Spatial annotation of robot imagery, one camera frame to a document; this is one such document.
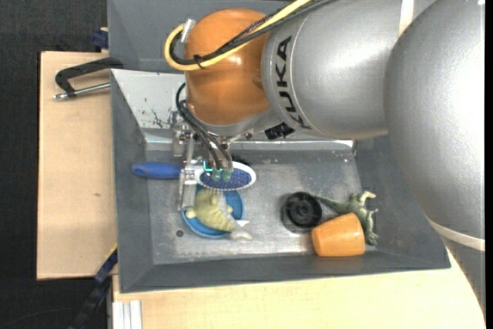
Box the orange cup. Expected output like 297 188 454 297
310 212 367 258

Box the green toy dinosaur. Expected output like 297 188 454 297
314 190 381 247

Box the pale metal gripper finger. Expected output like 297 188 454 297
176 167 198 213

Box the pale yellow toy animal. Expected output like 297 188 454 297
185 188 253 242

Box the pale wood flat board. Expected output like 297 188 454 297
36 50 119 280

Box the grey metal bin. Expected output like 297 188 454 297
106 0 452 294

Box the blue hairbrush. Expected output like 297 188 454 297
129 160 258 193

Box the black cylinder on white bracket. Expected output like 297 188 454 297
246 122 296 141

